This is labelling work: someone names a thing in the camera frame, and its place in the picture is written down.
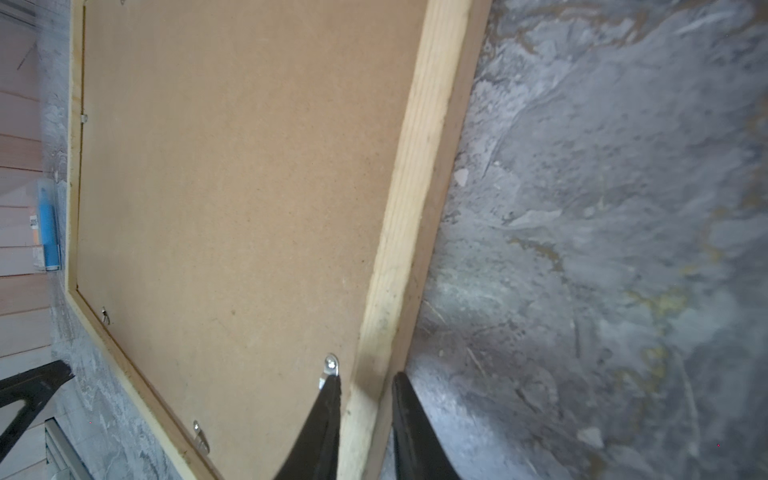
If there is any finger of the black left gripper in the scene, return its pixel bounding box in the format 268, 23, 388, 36
1, 360, 75, 461

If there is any brown cardboard backing board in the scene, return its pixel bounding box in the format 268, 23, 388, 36
76, 1, 426, 479

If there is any light wooden picture frame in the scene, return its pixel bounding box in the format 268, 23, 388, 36
65, 1, 490, 479

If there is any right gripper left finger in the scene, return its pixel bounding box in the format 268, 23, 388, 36
274, 375, 342, 480

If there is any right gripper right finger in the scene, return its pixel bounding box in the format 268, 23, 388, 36
392, 372, 460, 480

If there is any pack of coloured highlighters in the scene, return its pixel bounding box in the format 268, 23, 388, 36
29, 178, 62, 271

